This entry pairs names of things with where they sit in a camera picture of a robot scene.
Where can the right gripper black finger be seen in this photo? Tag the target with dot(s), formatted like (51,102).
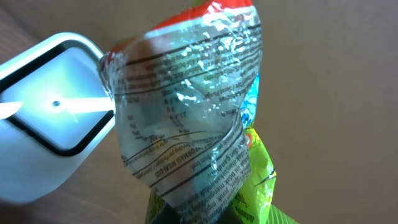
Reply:
(163,213)

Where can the green snack packet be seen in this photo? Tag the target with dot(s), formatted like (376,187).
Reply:
(185,96)

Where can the white barcode scanner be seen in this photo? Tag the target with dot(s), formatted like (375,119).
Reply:
(54,112)

